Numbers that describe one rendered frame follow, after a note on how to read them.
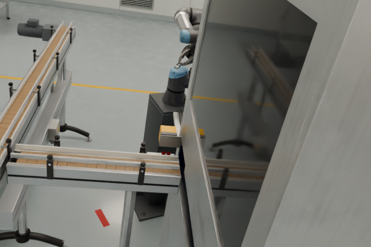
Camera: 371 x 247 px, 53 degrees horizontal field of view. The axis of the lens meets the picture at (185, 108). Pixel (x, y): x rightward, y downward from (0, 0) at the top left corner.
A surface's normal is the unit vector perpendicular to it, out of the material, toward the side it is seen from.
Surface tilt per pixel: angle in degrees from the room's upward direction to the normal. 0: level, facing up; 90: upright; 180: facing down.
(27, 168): 90
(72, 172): 90
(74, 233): 0
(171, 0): 90
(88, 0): 90
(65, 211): 0
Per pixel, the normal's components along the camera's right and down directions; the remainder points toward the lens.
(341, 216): 0.09, 0.50
